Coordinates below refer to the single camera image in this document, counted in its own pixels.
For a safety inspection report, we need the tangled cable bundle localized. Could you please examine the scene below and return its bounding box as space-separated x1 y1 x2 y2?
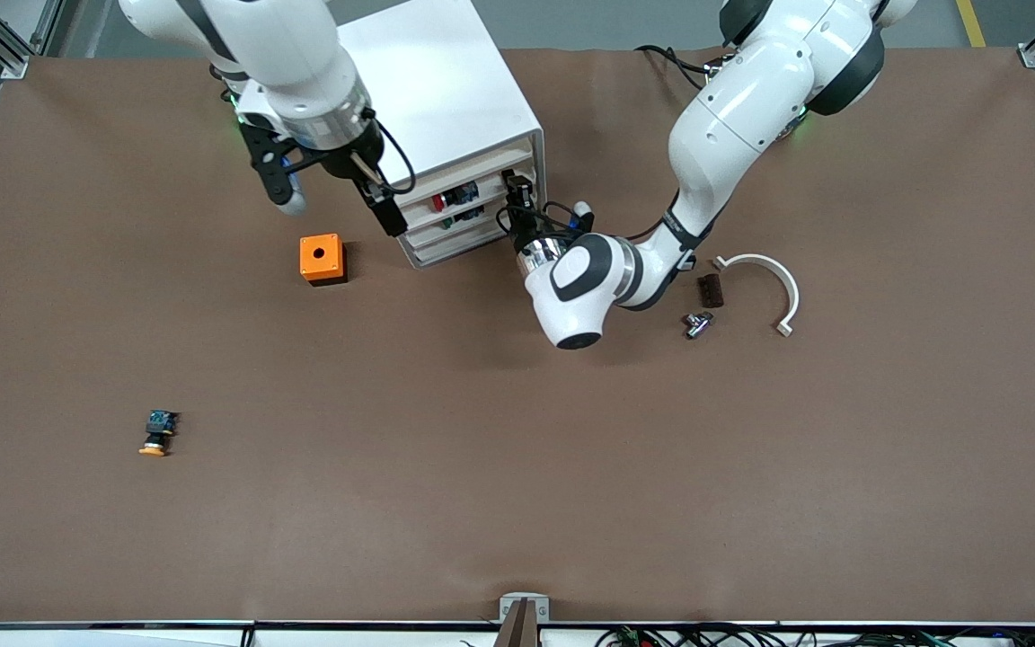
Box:
594 625 1035 647

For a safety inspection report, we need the grey metal table bracket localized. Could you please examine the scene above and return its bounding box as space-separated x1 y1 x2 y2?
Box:
499 593 551 624

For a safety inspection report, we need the white curved plastic bracket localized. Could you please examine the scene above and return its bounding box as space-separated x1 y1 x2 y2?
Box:
712 253 801 338

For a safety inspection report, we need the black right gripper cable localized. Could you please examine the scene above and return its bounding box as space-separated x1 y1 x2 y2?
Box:
374 112 417 194

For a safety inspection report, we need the black arm base cable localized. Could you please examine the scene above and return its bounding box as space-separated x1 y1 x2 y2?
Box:
634 45 718 91

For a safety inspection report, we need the brown wedge-shaped mount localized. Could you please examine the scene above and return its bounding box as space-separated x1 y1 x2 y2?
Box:
492 599 543 647

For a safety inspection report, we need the yellow push button switch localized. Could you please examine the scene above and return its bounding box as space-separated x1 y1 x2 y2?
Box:
138 410 179 457

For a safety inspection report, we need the table cover sheet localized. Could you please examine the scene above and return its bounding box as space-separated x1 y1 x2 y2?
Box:
0 45 1035 625

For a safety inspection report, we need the orange box with hole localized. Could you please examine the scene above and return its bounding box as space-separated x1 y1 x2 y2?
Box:
299 234 348 287

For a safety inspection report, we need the black table edge rail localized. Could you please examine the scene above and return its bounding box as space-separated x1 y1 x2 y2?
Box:
0 618 1035 630

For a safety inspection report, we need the red push button switch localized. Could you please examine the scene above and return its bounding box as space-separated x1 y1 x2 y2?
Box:
432 182 481 212

